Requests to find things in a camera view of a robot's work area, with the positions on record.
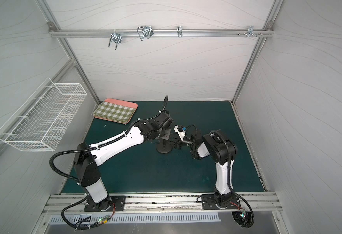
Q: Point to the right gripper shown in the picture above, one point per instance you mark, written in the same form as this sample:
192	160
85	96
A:
193	146

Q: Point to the black round stand base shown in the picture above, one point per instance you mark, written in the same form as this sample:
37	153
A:
164	149

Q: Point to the metal U-bolt clamp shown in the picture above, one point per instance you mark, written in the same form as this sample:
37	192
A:
115	39

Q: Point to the metal double hook clamp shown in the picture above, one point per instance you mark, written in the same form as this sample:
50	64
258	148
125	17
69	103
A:
145	32

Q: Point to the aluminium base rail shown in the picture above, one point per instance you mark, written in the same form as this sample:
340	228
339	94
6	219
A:
169	202

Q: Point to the small metal bracket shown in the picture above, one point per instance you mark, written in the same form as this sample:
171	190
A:
179	31

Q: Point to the white slotted cable duct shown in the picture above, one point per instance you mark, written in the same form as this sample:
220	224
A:
127	218

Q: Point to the white wire basket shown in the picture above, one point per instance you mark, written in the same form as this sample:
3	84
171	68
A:
39	124

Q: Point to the horizontal aluminium top rail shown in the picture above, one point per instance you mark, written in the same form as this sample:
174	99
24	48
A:
158	33

